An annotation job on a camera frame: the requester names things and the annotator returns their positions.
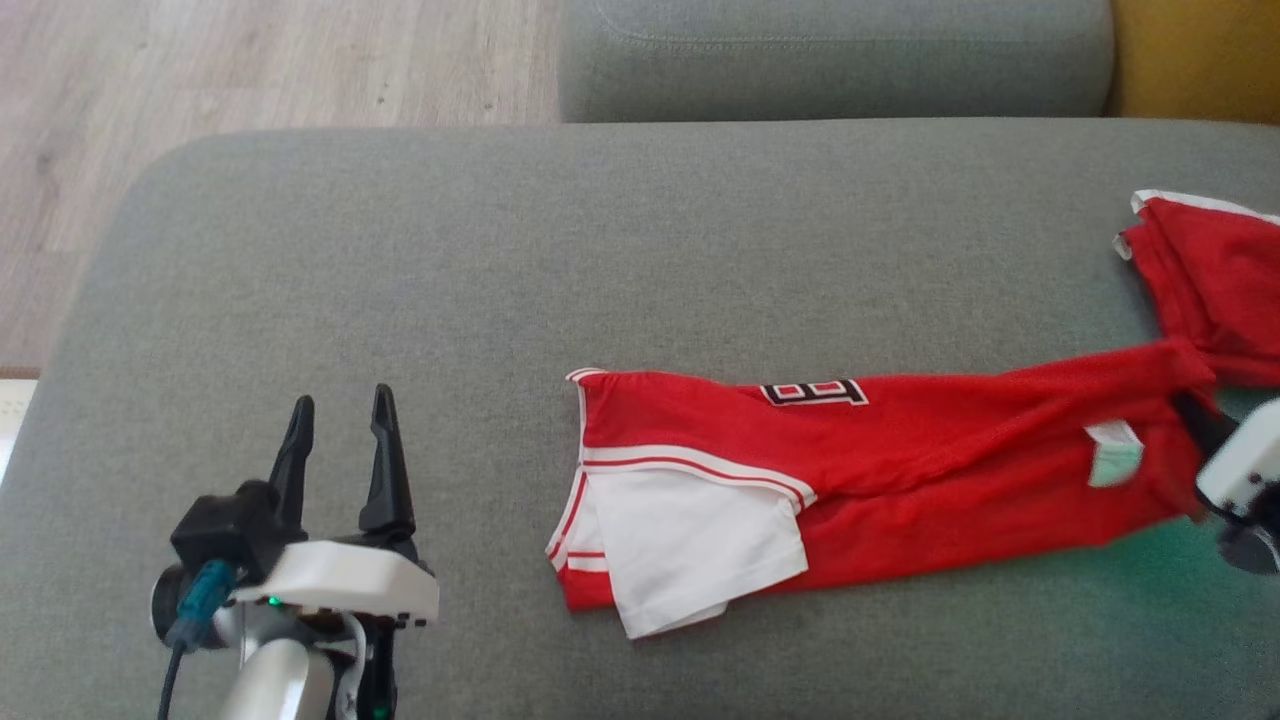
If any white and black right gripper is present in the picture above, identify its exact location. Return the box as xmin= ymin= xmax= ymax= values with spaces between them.
xmin=1172 ymin=390 xmax=1280 ymax=577

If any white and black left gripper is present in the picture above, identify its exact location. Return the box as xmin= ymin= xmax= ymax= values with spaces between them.
xmin=232 ymin=383 xmax=441 ymax=720

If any red garment white trim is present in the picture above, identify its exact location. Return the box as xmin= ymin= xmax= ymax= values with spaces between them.
xmin=1113 ymin=190 xmax=1280 ymax=389

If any red mesh jersey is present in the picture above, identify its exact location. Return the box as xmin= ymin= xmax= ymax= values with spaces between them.
xmin=545 ymin=338 xmax=1226 ymax=641

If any large grey sofa ottoman cushion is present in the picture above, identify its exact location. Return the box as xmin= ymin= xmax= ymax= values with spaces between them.
xmin=0 ymin=118 xmax=1280 ymax=720

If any light patterned floor rug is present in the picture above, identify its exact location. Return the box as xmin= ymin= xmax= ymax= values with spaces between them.
xmin=0 ymin=376 xmax=40 ymax=491

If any large yellow sofa back cushion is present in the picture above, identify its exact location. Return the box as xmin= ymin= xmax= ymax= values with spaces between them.
xmin=1108 ymin=0 xmax=1280 ymax=126

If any grey sofa seat cushion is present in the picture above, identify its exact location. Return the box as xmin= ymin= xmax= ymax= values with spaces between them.
xmin=558 ymin=0 xmax=1116 ymax=124

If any black cable with blue connector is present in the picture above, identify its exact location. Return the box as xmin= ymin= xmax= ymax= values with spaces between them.
xmin=155 ymin=558 xmax=241 ymax=720

